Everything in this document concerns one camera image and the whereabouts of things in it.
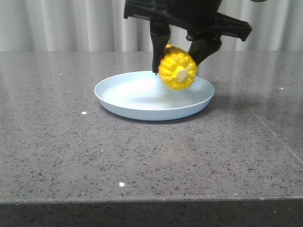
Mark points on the yellow corn cob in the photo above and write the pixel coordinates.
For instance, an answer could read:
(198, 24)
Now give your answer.
(177, 68)

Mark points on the white pleated curtain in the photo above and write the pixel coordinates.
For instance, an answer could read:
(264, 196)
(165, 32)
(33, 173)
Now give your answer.
(99, 25)

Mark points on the light blue plate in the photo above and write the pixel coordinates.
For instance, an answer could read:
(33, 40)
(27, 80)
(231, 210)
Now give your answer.
(141, 95)

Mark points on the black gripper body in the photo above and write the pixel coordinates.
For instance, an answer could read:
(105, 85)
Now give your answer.
(199, 17)

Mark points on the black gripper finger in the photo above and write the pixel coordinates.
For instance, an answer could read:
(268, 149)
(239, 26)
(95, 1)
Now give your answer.
(203, 48)
(159, 47)

